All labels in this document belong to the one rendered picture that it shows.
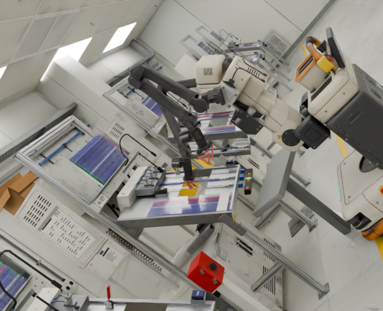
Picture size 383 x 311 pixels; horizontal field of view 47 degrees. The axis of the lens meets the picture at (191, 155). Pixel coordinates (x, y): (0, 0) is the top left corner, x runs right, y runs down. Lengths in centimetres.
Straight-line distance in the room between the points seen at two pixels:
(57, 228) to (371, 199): 184
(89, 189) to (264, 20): 804
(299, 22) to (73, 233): 830
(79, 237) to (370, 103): 185
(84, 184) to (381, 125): 172
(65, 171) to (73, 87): 353
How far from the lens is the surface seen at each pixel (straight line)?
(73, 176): 283
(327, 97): 226
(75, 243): 293
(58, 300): 205
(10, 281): 206
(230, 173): 308
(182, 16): 1053
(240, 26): 1038
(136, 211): 281
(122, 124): 408
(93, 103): 623
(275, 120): 248
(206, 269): 226
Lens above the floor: 134
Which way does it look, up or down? 6 degrees down
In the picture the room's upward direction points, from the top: 53 degrees counter-clockwise
